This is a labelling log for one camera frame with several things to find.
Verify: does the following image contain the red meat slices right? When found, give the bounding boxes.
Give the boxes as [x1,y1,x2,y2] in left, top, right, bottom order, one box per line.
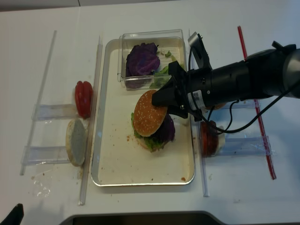
[200,121,218,157]

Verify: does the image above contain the brown bun right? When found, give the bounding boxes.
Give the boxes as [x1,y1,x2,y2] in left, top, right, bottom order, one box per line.
[206,103,226,110]

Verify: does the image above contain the green lettuce in container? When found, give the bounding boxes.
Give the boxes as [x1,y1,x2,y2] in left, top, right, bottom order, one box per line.
[149,51,177,89]

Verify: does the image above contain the green lettuce on burger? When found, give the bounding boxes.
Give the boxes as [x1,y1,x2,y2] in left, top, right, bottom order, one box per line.
[131,112,167,147]

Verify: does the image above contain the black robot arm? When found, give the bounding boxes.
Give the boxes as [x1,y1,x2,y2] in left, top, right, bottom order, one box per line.
[152,41,300,148]

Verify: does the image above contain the red thin strip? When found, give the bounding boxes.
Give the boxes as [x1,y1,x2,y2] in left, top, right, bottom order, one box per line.
[237,25,277,180]

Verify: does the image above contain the silver metal tray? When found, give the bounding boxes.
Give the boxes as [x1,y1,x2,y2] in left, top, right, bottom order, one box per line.
[91,39,195,187]

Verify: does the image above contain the red tomato slices left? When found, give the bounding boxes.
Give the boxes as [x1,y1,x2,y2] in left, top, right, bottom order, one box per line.
[75,81,93,119]

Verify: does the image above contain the clear thin strip far left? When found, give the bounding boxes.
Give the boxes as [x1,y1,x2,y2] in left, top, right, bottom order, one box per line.
[19,30,57,176]

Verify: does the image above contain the clear long divider strip right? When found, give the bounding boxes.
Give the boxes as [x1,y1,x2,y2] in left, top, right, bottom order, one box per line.
[188,30,210,197]

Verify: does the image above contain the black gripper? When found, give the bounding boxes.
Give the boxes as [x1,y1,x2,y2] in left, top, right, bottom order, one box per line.
[152,61,211,120]

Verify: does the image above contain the clear rail track lower right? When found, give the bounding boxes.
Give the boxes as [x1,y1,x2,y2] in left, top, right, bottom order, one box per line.
[216,136,272,157]

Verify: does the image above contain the purple cabbage in container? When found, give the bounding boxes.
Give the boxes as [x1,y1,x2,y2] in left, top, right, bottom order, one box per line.
[126,43,160,77]

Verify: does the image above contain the purple cabbage on burger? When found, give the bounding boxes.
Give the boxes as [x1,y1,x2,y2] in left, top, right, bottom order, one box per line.
[151,114,175,143]

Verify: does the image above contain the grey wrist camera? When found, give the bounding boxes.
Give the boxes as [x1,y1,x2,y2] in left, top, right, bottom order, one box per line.
[188,32,211,70]

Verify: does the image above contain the clear plastic container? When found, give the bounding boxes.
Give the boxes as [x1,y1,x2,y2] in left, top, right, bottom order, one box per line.
[117,29,186,90]

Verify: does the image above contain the bottom bun on tray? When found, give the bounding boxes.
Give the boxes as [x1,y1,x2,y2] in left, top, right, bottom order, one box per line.
[136,138,165,152]

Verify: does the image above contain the white pusher block right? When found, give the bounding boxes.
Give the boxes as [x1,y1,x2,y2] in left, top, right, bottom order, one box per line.
[216,133,225,155]

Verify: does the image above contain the black cable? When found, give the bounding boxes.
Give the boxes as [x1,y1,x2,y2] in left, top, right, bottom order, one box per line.
[187,46,300,134]

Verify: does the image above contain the sesame top bun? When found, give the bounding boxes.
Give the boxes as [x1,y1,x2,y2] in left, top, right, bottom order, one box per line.
[133,90,167,137]

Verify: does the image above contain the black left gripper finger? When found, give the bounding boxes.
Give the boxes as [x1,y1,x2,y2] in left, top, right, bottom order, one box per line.
[0,203,24,225]

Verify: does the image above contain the pale bun half left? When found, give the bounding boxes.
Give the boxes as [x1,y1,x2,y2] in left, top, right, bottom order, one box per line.
[66,119,87,166]

